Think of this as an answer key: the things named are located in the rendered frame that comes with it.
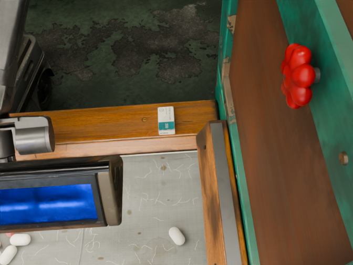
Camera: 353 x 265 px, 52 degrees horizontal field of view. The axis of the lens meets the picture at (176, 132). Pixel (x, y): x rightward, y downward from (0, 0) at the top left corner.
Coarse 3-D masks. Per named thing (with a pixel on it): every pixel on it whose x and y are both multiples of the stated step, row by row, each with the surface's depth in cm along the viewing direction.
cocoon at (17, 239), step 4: (12, 236) 68; (16, 236) 67; (20, 236) 67; (24, 236) 67; (28, 236) 68; (12, 240) 67; (16, 240) 67; (20, 240) 67; (24, 240) 67; (28, 240) 68; (12, 244) 67; (16, 244) 67; (20, 244) 67; (24, 244) 67
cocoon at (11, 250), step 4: (8, 248) 66; (12, 248) 66; (16, 248) 67; (4, 252) 66; (8, 252) 66; (12, 252) 66; (16, 252) 67; (0, 256) 66; (4, 256) 66; (8, 256) 66; (12, 256) 66; (0, 260) 65; (4, 260) 65; (8, 260) 66; (4, 264) 66
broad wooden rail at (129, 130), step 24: (72, 120) 80; (96, 120) 80; (120, 120) 80; (144, 120) 79; (192, 120) 79; (72, 144) 77; (96, 144) 77; (120, 144) 77; (144, 144) 77; (168, 144) 77; (192, 144) 77
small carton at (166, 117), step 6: (162, 108) 78; (168, 108) 78; (162, 114) 78; (168, 114) 78; (162, 120) 77; (168, 120) 77; (162, 126) 76; (168, 126) 76; (174, 126) 76; (162, 132) 76; (168, 132) 77; (174, 132) 77
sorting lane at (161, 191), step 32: (128, 160) 77; (160, 160) 77; (192, 160) 76; (128, 192) 73; (160, 192) 73; (192, 192) 73; (128, 224) 70; (160, 224) 70; (192, 224) 69; (32, 256) 67; (64, 256) 67; (96, 256) 67; (128, 256) 67; (160, 256) 66; (192, 256) 66
